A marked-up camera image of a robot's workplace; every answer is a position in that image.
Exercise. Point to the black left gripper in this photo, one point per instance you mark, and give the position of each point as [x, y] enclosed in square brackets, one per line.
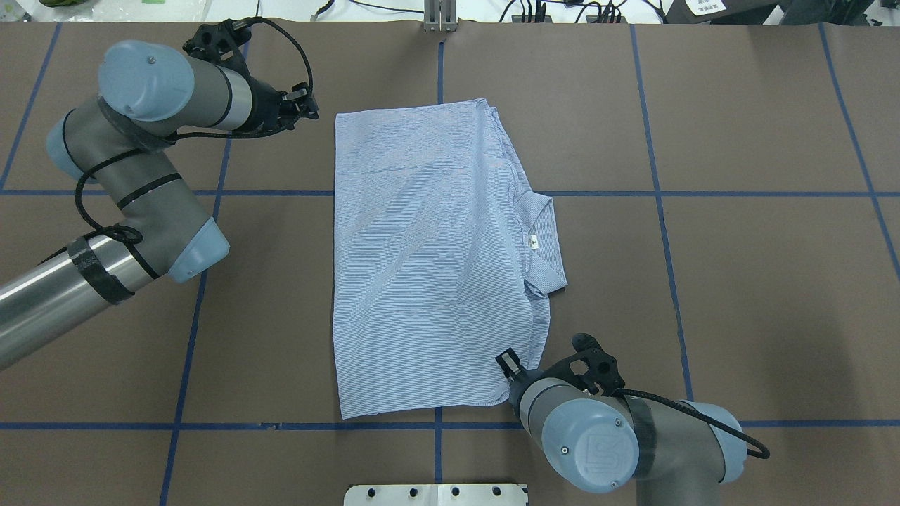
[265, 105]

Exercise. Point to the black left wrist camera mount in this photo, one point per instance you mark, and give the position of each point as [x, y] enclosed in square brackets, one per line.
[221, 45]

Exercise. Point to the aluminium frame post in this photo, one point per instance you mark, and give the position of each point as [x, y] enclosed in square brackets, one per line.
[440, 16]

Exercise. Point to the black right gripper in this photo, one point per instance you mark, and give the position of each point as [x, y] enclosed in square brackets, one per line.
[518, 380]

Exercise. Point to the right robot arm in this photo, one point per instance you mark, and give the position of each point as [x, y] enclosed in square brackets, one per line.
[599, 435]

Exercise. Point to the light blue striped shirt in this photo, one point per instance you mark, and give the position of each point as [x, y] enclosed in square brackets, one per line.
[444, 257]

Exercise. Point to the green cloth pouch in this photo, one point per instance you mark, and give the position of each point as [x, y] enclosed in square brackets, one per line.
[56, 4]

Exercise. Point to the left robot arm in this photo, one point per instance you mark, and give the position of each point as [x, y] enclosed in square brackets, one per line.
[143, 220]

